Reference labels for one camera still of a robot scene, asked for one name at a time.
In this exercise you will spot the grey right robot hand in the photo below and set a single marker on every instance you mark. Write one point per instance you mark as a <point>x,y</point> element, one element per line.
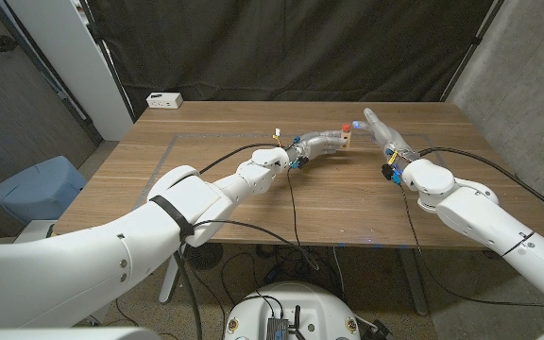
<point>390,138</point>

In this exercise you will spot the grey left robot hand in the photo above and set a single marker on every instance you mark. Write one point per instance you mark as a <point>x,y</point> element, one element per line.
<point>314,144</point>

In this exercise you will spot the wooden block with holes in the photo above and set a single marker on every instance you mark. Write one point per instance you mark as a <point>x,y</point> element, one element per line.
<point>346,141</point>

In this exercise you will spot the red screw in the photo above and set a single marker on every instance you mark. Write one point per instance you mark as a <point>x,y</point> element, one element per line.
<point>346,128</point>

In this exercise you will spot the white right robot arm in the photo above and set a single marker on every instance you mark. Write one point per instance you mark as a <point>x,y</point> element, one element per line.
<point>484,222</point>

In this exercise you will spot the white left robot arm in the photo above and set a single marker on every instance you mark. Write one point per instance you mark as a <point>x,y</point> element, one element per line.
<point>168,222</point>

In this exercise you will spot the black backdrop curtain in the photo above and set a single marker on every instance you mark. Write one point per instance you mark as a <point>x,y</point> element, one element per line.
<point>291,47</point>

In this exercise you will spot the large wooden panel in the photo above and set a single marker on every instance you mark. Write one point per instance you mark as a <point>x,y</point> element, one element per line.
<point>206,135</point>

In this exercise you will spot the black backdrop stand pole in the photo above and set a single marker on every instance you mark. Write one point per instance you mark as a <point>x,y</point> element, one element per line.
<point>107,56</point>
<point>472,47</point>

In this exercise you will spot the grey table leg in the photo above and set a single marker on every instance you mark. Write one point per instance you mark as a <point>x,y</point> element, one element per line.
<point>413,283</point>

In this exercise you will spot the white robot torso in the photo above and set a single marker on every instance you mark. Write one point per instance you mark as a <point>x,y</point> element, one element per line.
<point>295,297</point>

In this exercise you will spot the white power strip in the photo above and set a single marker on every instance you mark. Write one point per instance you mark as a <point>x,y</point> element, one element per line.
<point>164,100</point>

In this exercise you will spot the round black fan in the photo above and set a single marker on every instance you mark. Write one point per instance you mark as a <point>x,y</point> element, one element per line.
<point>204,256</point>

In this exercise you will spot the grey electronics box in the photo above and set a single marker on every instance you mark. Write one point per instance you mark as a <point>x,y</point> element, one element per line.
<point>277,329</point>

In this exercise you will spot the white table leg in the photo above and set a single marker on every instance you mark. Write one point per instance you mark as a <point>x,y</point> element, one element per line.
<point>170,283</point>

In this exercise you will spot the blue plastic bin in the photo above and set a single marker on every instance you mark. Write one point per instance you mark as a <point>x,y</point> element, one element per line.
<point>36,189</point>

